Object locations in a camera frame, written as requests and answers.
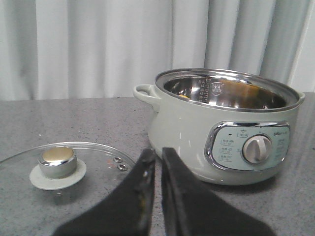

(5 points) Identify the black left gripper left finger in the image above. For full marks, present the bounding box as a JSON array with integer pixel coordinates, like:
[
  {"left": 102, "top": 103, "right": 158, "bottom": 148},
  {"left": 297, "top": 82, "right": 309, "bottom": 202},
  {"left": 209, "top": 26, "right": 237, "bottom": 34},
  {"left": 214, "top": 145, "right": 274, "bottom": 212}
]
[{"left": 54, "top": 149, "right": 156, "bottom": 236}]

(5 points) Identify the white curtain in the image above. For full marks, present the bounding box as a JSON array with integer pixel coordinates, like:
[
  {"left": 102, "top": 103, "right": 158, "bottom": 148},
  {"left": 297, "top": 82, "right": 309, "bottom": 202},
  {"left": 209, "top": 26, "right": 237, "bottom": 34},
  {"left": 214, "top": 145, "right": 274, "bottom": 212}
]
[{"left": 0, "top": 0, "right": 315, "bottom": 100}]

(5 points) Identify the pale green electric cooking pot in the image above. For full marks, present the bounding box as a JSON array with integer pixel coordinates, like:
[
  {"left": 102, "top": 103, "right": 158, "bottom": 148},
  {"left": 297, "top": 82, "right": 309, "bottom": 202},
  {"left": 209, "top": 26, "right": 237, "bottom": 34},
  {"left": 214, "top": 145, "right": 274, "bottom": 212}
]
[{"left": 133, "top": 68, "right": 305, "bottom": 185}]

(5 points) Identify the glass pot lid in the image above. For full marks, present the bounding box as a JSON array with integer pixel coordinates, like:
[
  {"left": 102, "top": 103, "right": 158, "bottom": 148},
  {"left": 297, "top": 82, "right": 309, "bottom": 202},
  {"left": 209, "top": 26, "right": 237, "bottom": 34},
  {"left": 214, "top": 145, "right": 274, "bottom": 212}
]
[{"left": 0, "top": 142, "right": 135, "bottom": 208}]

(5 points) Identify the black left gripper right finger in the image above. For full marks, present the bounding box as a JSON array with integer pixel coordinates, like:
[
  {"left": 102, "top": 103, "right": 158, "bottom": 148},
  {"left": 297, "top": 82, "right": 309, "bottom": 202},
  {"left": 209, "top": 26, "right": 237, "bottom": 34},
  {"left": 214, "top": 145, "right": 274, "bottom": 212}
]
[{"left": 161, "top": 147, "right": 274, "bottom": 236}]

